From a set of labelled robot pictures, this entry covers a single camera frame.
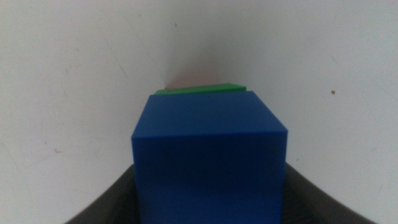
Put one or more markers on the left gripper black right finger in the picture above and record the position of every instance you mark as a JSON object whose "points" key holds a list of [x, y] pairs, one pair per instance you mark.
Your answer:
{"points": [[304, 205]]}

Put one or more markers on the blue cube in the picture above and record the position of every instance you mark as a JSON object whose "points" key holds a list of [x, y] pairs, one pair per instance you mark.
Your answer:
{"points": [[208, 161]]}

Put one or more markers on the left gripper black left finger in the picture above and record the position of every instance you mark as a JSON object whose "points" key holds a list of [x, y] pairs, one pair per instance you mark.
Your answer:
{"points": [[118, 205]]}

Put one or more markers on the green cube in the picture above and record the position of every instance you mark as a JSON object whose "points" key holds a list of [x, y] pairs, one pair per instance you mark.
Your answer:
{"points": [[202, 89]]}

